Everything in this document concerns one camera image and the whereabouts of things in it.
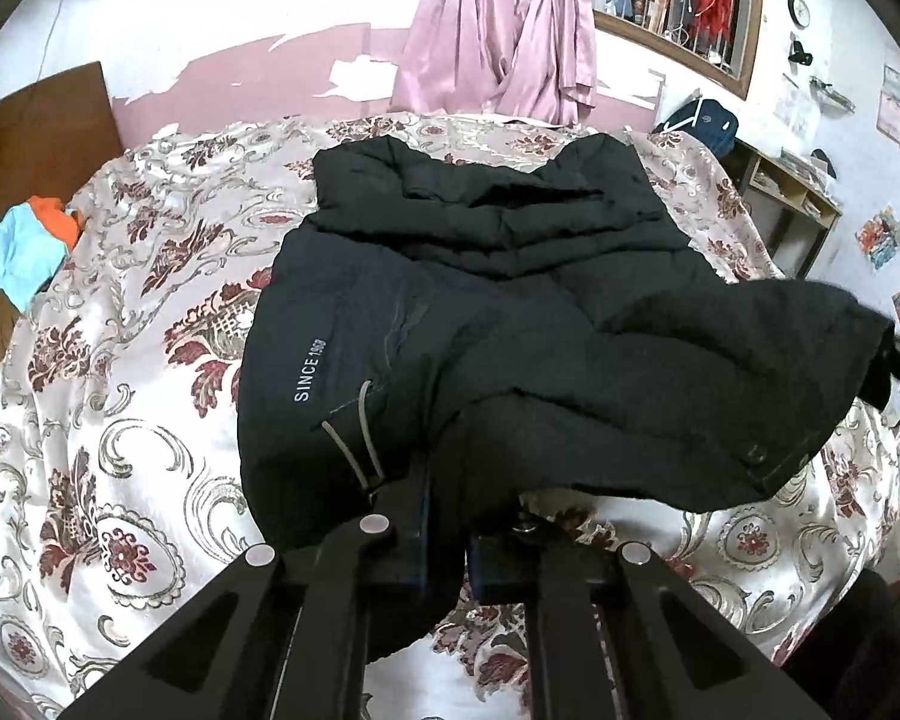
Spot pink curtain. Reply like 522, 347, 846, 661
390, 0, 596, 125

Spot floral bedspread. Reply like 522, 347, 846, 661
0, 114, 900, 718

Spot blue backpack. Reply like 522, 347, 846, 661
655, 96, 738, 158

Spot black jacket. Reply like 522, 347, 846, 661
235, 131, 896, 665

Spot round wall clock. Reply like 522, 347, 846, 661
787, 0, 811, 29

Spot wooden shelf desk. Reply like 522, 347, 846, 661
720, 138, 842, 280

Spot blue orange folded clothes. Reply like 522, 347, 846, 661
0, 195, 84, 314

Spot brown wooden headboard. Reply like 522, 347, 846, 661
0, 64, 123, 362

